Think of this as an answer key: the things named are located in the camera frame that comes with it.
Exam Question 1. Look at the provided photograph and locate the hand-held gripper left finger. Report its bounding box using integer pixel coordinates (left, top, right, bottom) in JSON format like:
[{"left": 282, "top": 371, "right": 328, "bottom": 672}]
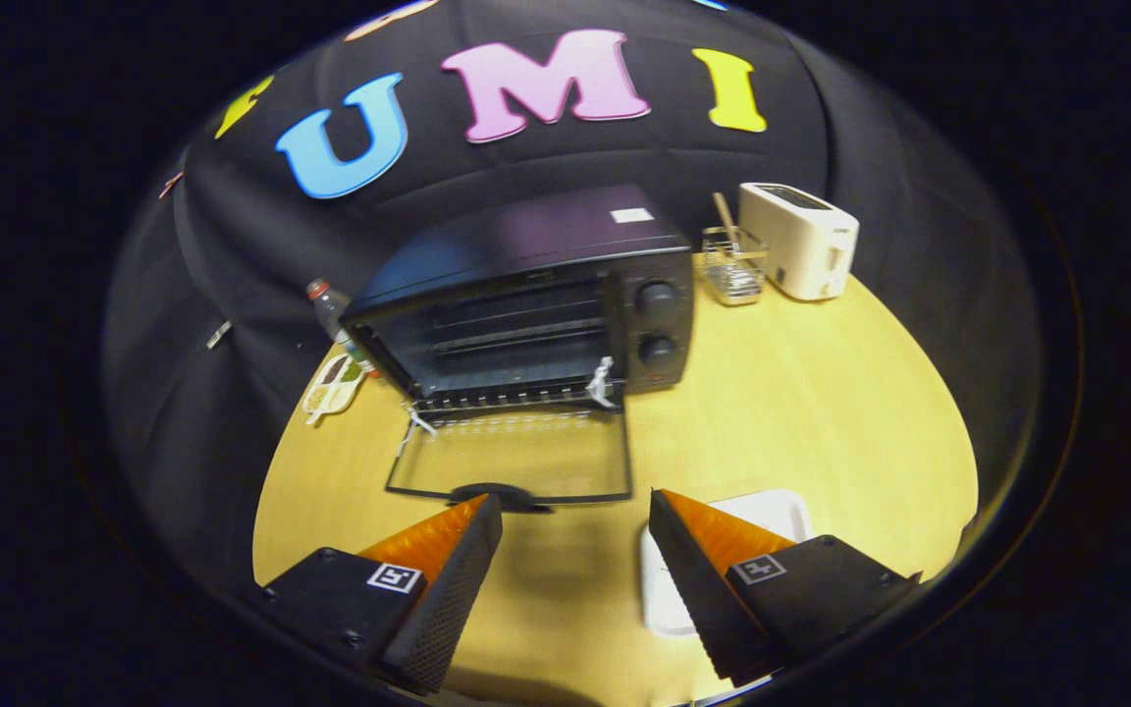
[{"left": 261, "top": 494, "right": 505, "bottom": 696}]

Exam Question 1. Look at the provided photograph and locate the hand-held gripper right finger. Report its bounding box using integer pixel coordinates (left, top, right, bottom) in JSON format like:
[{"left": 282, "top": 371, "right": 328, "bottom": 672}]
[{"left": 648, "top": 488, "right": 923, "bottom": 688}]

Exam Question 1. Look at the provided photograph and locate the white square plate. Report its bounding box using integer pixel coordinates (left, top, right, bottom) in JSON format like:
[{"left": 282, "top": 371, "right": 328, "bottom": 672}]
[{"left": 640, "top": 489, "right": 812, "bottom": 637}]

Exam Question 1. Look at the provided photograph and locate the black toaster oven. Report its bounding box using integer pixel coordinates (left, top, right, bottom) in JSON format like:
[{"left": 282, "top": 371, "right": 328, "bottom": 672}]
[{"left": 340, "top": 185, "right": 696, "bottom": 514}]

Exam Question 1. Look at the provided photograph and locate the white toaster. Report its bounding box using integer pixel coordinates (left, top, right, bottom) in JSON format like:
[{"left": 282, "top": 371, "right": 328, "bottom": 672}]
[{"left": 737, "top": 182, "right": 861, "bottom": 301}]

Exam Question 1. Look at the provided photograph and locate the white printed packet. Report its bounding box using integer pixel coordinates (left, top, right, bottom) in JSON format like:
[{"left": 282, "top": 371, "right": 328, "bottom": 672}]
[{"left": 301, "top": 352, "right": 370, "bottom": 426}]

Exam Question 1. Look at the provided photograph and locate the clear glass utensil holder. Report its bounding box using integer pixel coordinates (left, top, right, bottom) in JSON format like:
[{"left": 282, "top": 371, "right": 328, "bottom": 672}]
[{"left": 701, "top": 226, "right": 771, "bottom": 307}]

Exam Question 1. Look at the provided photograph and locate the clear bottle with red cap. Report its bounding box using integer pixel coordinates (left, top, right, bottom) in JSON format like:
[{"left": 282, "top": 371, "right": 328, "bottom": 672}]
[{"left": 305, "top": 279, "right": 375, "bottom": 374}]

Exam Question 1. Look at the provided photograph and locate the wooden stick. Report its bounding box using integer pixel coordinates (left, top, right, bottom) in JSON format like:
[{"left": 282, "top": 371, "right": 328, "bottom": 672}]
[{"left": 713, "top": 192, "right": 743, "bottom": 252}]

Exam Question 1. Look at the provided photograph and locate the black backdrop cloth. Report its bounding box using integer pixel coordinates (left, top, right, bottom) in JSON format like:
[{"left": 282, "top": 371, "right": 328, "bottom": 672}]
[{"left": 104, "top": 0, "right": 1043, "bottom": 590}]

